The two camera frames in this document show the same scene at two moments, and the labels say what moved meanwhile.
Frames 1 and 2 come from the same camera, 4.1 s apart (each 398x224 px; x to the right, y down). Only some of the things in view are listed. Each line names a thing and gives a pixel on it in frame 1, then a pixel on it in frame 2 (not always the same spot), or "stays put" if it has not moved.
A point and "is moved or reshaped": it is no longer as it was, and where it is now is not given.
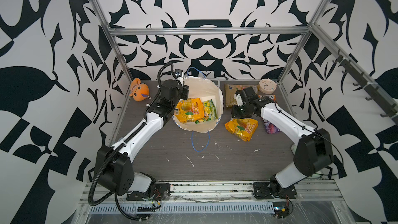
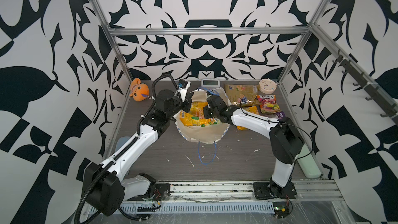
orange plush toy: (140, 92) stays put
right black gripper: (234, 113) to (205, 112)
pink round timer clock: (267, 86) stays put
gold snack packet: (231, 89) stays put
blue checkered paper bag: (200, 131) is moved or reshaped
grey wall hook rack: (375, 94) stays put
